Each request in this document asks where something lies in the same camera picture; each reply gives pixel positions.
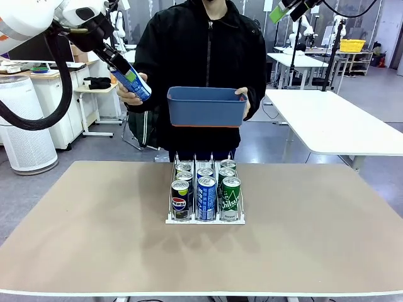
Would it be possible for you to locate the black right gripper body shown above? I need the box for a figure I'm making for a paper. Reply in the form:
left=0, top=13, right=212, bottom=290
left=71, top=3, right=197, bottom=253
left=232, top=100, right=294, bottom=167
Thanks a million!
left=289, top=0, right=324, bottom=9

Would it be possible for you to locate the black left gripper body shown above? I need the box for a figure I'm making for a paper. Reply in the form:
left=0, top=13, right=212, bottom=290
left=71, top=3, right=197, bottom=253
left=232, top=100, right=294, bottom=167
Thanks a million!
left=67, top=14, right=116, bottom=54

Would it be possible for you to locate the blue bin with orange base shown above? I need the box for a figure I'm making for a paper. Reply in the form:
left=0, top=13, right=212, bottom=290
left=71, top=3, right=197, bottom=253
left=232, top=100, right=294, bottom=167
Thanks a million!
left=166, top=86, right=249, bottom=128

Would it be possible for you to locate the person's right forearm black sleeve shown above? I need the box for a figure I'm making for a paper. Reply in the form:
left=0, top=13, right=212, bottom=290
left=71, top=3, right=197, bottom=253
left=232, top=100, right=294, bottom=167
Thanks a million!
left=125, top=62, right=164, bottom=114

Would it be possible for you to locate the person's left forearm black sleeve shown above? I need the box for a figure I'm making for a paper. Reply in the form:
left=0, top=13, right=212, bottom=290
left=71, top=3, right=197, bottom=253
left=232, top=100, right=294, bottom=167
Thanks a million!
left=242, top=56, right=268, bottom=122

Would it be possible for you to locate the person's right hand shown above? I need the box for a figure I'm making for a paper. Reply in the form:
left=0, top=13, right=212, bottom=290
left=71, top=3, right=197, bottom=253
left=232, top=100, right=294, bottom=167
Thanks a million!
left=116, top=72, right=149, bottom=106

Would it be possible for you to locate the person's left hand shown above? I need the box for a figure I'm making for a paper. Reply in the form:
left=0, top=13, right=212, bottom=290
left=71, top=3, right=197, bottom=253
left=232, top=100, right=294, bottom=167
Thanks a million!
left=235, top=87, right=252, bottom=122

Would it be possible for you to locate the brown cardboard box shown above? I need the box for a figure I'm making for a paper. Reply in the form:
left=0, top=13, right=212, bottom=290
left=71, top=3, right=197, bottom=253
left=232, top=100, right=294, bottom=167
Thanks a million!
left=71, top=43, right=89, bottom=64

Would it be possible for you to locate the black folded cloth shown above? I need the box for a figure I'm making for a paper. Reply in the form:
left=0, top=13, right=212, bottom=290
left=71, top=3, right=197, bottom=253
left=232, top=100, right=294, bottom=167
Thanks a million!
left=83, top=77, right=111, bottom=91

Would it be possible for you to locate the small wood-top side table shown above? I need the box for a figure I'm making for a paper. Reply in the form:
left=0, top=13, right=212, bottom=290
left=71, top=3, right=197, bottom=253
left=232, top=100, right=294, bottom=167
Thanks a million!
left=74, top=82, right=122, bottom=138

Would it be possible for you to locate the black computer monitor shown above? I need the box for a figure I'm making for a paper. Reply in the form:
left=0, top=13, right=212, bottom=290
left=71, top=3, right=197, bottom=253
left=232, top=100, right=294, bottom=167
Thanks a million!
left=8, top=34, right=76, bottom=72

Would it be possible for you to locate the white cabinet desk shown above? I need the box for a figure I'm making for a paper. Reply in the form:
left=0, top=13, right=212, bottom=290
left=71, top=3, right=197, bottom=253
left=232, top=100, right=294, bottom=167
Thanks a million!
left=34, top=62, right=98, bottom=150

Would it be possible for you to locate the black tripod pole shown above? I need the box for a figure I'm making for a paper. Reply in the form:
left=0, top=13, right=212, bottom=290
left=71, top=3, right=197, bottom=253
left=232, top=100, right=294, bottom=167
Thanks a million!
left=321, top=23, right=346, bottom=92

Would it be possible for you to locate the yellow plastic crate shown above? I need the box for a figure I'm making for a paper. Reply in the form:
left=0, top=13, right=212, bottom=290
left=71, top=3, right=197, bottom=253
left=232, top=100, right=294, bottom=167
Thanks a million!
left=339, top=39, right=366, bottom=53

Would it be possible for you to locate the wooden shelf table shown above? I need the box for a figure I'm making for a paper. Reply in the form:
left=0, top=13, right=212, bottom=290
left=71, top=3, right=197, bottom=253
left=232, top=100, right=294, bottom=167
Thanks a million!
left=335, top=50, right=374, bottom=76

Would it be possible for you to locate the dark green striped jacket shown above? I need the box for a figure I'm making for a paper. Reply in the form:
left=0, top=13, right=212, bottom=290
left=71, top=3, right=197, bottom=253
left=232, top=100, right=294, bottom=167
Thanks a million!
left=127, top=109, right=161, bottom=151

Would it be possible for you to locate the person in black jacket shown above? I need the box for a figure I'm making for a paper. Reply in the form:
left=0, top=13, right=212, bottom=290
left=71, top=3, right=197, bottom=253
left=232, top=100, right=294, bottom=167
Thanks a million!
left=125, top=0, right=268, bottom=163

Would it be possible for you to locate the white cylindrical air purifier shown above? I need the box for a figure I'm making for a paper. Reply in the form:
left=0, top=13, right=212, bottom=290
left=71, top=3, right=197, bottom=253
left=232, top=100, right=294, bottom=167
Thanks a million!
left=0, top=75, right=59, bottom=176

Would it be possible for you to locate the large white table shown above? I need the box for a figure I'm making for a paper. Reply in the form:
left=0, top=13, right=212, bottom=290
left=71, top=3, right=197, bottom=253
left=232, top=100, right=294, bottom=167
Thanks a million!
left=266, top=89, right=403, bottom=172

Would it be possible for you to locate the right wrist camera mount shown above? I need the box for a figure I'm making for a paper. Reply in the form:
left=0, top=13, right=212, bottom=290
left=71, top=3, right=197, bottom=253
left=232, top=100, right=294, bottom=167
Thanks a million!
left=289, top=3, right=312, bottom=22

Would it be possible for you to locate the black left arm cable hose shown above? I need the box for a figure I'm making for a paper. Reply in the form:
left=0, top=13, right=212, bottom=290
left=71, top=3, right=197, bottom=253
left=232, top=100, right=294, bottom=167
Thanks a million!
left=0, top=26, right=74, bottom=130

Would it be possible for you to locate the white wire can dispenser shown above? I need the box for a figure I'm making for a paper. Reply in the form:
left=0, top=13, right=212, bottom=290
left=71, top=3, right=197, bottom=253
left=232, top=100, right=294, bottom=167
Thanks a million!
left=166, top=150, right=246, bottom=225

